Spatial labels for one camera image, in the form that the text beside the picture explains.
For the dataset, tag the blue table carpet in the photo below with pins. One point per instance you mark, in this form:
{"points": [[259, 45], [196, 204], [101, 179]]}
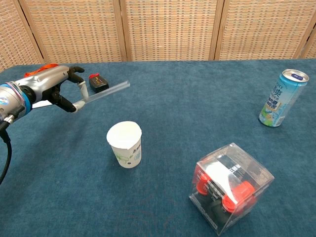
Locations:
{"points": [[172, 148]]}

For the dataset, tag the black bottle red cap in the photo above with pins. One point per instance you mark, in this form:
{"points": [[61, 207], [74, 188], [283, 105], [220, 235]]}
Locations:
{"points": [[98, 82]]}

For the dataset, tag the light blue drink can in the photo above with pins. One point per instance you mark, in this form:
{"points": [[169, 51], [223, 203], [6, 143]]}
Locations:
{"points": [[281, 101]]}

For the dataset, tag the clear plastic box red items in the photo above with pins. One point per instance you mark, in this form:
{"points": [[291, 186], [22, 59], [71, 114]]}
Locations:
{"points": [[229, 190]]}

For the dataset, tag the woven folding screen panel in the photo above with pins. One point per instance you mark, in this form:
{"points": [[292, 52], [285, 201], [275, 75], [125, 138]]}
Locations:
{"points": [[264, 29], [14, 32], [311, 44], [74, 29], [170, 29]]}

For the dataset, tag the white badge card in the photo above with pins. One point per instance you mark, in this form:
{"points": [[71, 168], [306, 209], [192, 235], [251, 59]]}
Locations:
{"points": [[40, 105]]}

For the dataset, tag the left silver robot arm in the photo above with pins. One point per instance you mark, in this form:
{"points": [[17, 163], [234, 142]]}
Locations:
{"points": [[11, 101]]}

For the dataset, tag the white paper cup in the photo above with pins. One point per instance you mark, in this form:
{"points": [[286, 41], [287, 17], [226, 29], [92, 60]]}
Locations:
{"points": [[126, 143]]}

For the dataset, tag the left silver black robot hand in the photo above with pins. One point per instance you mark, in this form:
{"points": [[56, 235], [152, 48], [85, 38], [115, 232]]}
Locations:
{"points": [[47, 81]]}

